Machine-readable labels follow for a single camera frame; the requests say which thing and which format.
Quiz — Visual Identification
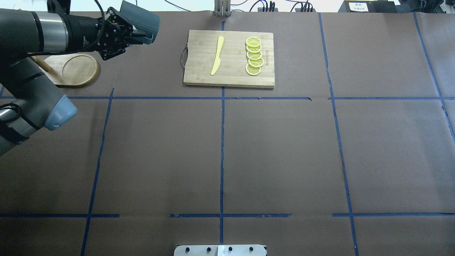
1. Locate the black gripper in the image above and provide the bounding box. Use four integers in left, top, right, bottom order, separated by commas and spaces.
64, 8, 138, 60

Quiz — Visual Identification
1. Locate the dark teal mug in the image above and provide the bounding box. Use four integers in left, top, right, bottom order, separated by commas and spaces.
120, 0, 161, 45

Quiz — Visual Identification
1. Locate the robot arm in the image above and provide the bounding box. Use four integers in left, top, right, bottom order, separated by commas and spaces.
0, 0, 139, 155

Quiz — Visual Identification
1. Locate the wooden cup storage rack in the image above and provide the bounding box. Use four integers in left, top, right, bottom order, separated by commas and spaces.
30, 53, 100, 87

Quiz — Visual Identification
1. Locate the bamboo cutting board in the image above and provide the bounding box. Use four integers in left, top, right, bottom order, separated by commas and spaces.
183, 30, 275, 89

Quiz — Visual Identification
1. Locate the yellow plastic knife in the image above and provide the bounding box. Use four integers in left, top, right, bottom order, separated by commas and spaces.
210, 36, 225, 76

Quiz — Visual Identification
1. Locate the lemon slice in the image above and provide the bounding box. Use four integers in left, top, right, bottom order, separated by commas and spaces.
245, 36, 262, 48
246, 45, 262, 53
247, 58, 264, 68
245, 64, 262, 76
246, 51, 263, 60

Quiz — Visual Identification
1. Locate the black power box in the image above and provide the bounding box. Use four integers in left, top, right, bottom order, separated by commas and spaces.
338, 0, 397, 13

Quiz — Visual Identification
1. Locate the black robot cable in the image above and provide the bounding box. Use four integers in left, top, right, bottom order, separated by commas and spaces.
94, 0, 107, 43

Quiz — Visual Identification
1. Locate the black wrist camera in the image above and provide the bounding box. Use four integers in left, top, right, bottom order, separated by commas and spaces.
47, 0, 71, 15

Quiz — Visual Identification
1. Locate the aluminium frame post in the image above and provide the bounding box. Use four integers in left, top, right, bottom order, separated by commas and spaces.
213, 0, 232, 17

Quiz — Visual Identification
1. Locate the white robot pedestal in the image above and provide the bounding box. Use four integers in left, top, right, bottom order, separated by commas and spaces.
173, 244, 268, 256

